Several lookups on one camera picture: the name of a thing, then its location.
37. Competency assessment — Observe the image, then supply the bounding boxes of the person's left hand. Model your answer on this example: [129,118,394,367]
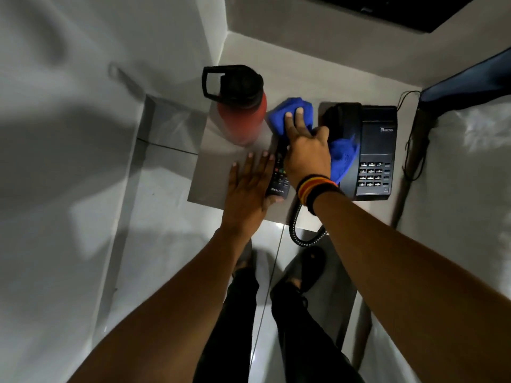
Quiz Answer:
[219,151,284,240]

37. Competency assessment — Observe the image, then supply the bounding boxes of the person's right hand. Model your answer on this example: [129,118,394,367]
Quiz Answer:
[283,107,333,188]

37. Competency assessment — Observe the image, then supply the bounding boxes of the black remote control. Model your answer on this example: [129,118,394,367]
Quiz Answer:
[265,140,291,198]

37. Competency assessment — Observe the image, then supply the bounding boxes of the blue microfibre cloth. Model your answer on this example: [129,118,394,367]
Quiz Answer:
[266,97,361,185]

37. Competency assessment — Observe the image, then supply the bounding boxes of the person's left forearm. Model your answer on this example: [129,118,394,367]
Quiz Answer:
[67,228,257,383]

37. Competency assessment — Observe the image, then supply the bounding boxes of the person's right forearm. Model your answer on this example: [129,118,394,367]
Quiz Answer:
[314,190,511,383]

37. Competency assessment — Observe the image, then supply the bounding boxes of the striped wristband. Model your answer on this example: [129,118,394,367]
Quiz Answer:
[296,174,339,206]

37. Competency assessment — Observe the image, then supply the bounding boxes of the black telephone handset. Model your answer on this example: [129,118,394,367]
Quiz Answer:
[322,102,365,196]

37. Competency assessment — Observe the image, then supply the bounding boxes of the black wristband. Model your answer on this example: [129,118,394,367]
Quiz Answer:
[305,182,345,217]

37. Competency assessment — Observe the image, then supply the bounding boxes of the red bottle with black lid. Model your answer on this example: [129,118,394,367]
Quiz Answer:
[201,64,267,146]

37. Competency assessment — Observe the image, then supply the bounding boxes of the person's left shoe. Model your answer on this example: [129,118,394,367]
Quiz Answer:
[233,239,254,277]

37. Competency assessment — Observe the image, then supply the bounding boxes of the person's shoe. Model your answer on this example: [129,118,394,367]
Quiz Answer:
[287,246,327,295]
[233,239,254,277]

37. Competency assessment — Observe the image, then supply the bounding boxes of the person's right shoe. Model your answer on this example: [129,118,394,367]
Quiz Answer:
[287,246,327,295]

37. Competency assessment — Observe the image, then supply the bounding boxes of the black telephone base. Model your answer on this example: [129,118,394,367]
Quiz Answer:
[347,105,398,201]

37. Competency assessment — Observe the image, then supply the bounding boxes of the person's right leg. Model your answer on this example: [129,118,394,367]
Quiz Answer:
[270,277,365,383]

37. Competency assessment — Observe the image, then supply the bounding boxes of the person's leg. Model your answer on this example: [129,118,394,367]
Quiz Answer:
[193,266,261,383]
[270,277,365,383]

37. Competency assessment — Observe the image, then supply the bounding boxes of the person's left leg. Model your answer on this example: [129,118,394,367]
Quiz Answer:
[193,266,261,383]

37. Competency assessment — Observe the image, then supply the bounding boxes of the black television screen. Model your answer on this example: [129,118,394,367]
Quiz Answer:
[305,0,479,34]

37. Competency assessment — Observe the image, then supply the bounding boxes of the dark blue pillow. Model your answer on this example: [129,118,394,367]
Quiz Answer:
[418,47,511,118]

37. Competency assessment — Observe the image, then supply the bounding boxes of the white bed sheet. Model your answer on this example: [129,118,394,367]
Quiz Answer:
[358,95,511,383]

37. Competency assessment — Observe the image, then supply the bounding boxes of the black coiled telephone cord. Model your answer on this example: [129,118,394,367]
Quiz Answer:
[288,194,329,248]

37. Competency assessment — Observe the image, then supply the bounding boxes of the thin black cable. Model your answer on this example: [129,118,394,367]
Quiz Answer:
[396,90,428,182]

